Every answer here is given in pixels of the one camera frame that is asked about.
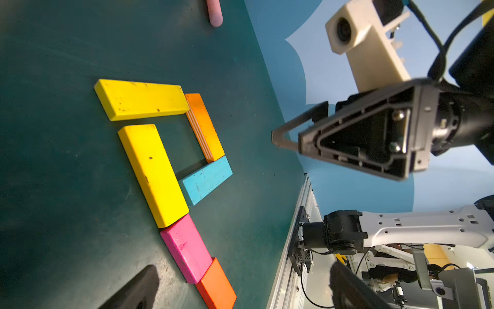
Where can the orange block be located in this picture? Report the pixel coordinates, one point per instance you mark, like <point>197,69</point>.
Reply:
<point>203,128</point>

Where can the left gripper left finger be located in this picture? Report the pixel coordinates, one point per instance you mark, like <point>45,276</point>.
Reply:
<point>139,292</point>

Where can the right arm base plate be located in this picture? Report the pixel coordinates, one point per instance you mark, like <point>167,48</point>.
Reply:
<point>298,254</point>

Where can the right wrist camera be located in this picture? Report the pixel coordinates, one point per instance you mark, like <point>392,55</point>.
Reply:
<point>357,31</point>

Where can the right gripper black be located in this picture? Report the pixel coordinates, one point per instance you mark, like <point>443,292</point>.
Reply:
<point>387,132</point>

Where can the teal block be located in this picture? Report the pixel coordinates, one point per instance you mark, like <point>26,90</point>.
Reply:
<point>202,182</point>

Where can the magenta block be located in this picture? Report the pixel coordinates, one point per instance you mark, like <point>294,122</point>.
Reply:
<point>187,248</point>

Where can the red block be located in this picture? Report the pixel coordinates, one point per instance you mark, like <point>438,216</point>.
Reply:
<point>215,288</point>

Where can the long yellow block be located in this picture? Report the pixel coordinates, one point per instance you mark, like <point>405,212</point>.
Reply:
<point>154,172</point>

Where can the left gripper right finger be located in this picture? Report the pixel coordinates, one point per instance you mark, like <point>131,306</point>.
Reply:
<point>350,292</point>

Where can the aluminium front rail bed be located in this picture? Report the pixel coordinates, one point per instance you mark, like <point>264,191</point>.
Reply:
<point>303,276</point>

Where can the purple pink toy fork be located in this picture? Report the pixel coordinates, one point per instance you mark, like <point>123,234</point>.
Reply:
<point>215,13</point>

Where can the short yellow block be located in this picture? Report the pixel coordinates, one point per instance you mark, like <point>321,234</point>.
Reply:
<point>129,100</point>

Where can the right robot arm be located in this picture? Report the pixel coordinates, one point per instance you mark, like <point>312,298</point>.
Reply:
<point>464,117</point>

